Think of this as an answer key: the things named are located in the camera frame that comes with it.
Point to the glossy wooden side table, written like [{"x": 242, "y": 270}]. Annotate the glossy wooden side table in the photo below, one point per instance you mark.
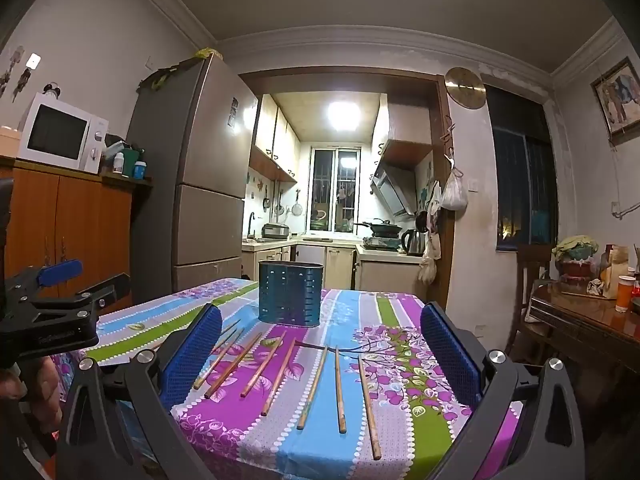
[{"x": 575, "y": 310}]

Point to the kitchen base cabinets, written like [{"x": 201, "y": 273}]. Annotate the kitchen base cabinets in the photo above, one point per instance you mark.
[{"x": 340, "y": 262}]

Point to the gas stove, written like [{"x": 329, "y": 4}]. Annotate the gas stove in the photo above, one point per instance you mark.
[{"x": 382, "y": 244}]

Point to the black wok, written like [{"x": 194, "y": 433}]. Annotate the black wok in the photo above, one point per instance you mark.
[{"x": 382, "y": 229}]

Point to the blue lidded jar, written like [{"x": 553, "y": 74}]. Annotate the blue lidded jar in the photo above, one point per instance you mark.
[{"x": 139, "y": 171}]

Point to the person's left hand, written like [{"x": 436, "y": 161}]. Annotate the person's left hand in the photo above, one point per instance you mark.
[{"x": 42, "y": 395}]

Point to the round golden wall plate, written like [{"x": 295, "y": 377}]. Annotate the round golden wall plate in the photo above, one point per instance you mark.
[{"x": 465, "y": 87}]

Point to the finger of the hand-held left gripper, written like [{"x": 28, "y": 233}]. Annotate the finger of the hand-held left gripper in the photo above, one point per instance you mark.
[
  {"x": 112, "y": 286},
  {"x": 60, "y": 271}
]

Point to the tan food packet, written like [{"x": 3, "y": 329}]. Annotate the tan food packet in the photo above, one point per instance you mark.
[{"x": 617, "y": 265}]

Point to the silver refrigerator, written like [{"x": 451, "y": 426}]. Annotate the silver refrigerator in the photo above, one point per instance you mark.
[{"x": 200, "y": 160}]

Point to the pink box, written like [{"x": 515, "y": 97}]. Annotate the pink box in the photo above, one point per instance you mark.
[{"x": 9, "y": 142}]

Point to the blue perforated utensil holder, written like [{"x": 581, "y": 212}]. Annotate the blue perforated utensil holder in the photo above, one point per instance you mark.
[{"x": 291, "y": 295}]

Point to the round eared ornament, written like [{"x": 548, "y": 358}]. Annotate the round eared ornament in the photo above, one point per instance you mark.
[{"x": 51, "y": 91}]

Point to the orange wooden cabinet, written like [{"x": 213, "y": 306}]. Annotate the orange wooden cabinet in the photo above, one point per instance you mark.
[{"x": 75, "y": 220}]

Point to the cream wall cabinets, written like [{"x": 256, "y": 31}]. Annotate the cream wall cabinets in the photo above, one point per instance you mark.
[{"x": 272, "y": 135}]

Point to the steel electric kettle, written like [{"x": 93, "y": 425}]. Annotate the steel electric kettle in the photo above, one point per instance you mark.
[{"x": 412, "y": 242}]

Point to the silver countertop appliance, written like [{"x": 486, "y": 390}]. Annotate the silver countertop appliance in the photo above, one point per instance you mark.
[{"x": 275, "y": 232}]

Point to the wooden chair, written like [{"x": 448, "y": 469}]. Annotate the wooden chair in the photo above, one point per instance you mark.
[{"x": 532, "y": 265}]

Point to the hanging wall ornament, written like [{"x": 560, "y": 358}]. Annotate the hanging wall ornament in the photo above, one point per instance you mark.
[{"x": 23, "y": 81}]

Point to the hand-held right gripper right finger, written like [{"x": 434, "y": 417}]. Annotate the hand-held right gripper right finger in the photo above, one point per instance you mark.
[{"x": 450, "y": 360}]

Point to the hanging cloth bag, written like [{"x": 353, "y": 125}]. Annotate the hanging cloth bag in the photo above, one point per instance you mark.
[{"x": 430, "y": 265}]

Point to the white hanging plastic bag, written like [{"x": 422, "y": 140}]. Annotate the white hanging plastic bag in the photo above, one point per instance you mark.
[{"x": 454, "y": 195}]

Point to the kitchen window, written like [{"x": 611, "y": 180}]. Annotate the kitchen window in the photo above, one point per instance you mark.
[{"x": 325, "y": 185}]

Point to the dark barred window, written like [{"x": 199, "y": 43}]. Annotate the dark barred window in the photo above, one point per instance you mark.
[{"x": 520, "y": 185}]

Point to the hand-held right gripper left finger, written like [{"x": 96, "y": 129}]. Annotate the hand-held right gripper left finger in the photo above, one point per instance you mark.
[{"x": 192, "y": 355}]

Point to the refrigerator door sticker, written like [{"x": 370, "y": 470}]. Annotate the refrigerator door sticker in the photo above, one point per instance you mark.
[{"x": 233, "y": 112}]

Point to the range hood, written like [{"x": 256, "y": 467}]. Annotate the range hood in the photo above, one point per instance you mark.
[{"x": 395, "y": 190}]

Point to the small white bottle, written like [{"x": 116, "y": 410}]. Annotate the small white bottle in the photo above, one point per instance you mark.
[{"x": 118, "y": 164}]

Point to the green container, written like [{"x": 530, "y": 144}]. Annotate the green container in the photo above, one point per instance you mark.
[{"x": 131, "y": 156}]

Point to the white wall switch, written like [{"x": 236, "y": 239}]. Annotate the white wall switch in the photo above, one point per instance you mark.
[{"x": 33, "y": 61}]

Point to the orange cup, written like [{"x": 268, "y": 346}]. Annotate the orange cup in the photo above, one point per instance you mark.
[{"x": 625, "y": 295}]

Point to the floral striped tablecloth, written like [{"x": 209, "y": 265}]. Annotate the floral striped tablecloth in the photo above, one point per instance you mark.
[{"x": 300, "y": 450}]

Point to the yellow green cloth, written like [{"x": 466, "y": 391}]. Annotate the yellow green cloth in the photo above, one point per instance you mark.
[{"x": 209, "y": 53}]

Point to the kitchen ceiling light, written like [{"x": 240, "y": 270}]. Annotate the kitchen ceiling light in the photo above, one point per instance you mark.
[{"x": 343, "y": 116}]

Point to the wooden wall cabinet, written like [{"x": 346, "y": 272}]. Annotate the wooden wall cabinet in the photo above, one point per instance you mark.
[{"x": 400, "y": 130}]

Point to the white microwave oven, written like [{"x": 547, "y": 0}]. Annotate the white microwave oven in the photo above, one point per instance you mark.
[{"x": 55, "y": 132}]

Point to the framed wall picture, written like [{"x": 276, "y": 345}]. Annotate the framed wall picture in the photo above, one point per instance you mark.
[{"x": 620, "y": 95}]

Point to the dark bundle on refrigerator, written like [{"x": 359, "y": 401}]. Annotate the dark bundle on refrigerator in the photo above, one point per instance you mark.
[{"x": 160, "y": 77}]

